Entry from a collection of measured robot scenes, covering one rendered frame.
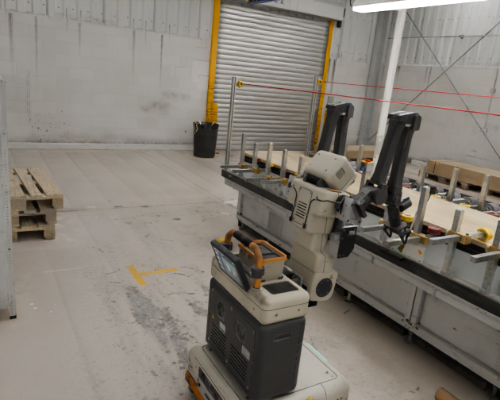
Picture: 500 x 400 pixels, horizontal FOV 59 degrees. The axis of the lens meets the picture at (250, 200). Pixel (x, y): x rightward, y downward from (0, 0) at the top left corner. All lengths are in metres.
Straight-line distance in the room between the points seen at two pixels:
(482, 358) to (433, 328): 0.36
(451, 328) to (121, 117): 7.92
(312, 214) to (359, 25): 10.96
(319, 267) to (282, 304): 0.36
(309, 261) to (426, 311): 1.32
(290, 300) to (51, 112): 8.02
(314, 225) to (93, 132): 7.89
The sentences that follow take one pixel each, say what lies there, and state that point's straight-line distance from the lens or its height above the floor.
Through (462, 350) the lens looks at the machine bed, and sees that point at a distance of 3.27.
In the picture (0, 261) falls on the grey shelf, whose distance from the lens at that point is 3.28.
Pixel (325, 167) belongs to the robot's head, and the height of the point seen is 1.33.
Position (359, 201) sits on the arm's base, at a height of 1.22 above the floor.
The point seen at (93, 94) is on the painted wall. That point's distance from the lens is 9.60.
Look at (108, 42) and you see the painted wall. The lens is 9.65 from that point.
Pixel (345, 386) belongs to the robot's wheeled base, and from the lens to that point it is 2.47.
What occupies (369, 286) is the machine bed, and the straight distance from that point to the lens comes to 3.68.
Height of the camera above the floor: 1.70
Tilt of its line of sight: 15 degrees down
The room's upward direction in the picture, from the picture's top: 6 degrees clockwise
